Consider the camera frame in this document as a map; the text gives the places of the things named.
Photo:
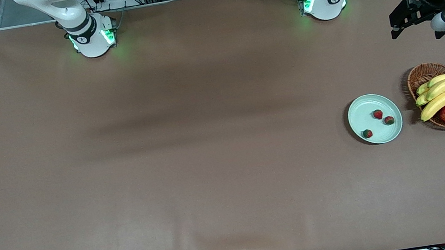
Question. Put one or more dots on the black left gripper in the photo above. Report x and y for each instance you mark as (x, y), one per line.
(435, 1)

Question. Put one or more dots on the red strawberry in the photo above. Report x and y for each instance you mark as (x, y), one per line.
(388, 120)
(377, 114)
(367, 133)

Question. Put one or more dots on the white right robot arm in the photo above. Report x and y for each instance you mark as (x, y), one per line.
(90, 39)

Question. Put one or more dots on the pale green round plate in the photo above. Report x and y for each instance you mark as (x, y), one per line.
(374, 122)

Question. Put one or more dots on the brown wicker basket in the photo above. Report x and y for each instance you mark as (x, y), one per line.
(422, 74)

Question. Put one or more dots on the brown table cloth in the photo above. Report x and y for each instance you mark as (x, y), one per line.
(208, 145)

